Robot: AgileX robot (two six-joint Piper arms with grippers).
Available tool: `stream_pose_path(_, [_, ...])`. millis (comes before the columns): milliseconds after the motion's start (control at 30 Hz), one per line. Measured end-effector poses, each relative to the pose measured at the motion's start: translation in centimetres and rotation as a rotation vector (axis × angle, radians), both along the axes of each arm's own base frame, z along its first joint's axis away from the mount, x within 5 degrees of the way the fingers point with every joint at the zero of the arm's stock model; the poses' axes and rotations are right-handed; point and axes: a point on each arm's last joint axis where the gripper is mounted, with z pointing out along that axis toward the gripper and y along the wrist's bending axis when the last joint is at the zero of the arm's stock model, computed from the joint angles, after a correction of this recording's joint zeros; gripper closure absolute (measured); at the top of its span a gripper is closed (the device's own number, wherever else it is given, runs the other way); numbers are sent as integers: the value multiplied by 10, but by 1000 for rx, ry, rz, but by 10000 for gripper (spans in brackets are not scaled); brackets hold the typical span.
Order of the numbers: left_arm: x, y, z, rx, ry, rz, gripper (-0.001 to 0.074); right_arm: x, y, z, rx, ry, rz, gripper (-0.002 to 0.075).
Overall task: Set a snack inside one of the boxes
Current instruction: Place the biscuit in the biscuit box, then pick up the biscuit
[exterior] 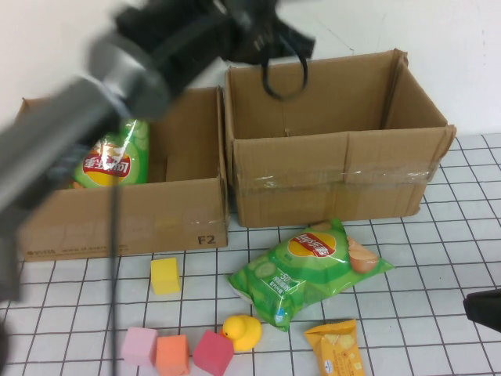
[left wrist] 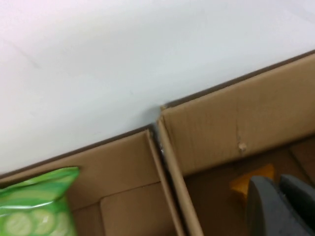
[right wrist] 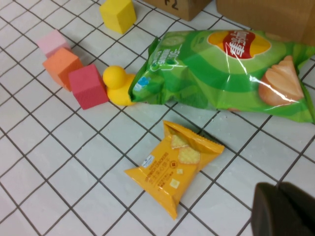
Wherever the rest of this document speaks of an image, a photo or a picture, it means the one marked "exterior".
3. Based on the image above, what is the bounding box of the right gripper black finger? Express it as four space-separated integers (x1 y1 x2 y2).
463 288 501 334

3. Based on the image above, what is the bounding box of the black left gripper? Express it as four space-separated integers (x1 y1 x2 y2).
222 0 316 66

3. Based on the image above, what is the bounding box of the yellow cracker packet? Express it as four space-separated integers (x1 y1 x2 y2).
303 319 366 376

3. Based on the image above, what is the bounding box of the green Lay's chip bag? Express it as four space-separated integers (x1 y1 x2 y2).
227 218 395 333
69 119 152 190

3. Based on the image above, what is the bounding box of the cardboard box with clear tape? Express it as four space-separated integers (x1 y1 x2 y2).
223 49 457 229

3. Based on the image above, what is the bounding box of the cardboard box with F2 print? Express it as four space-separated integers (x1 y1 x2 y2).
15 86 229 262

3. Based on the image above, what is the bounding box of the yellow rubber duck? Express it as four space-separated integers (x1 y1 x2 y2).
218 315 263 353

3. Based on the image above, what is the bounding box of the yellow foam cube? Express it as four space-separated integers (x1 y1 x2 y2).
150 257 182 295

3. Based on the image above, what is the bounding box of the red foam cube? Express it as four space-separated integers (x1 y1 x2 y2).
193 329 235 376

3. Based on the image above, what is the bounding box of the orange foam cube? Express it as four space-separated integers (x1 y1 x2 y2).
155 334 191 376

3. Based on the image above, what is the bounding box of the pink foam cube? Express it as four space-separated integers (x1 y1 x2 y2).
120 327 159 367

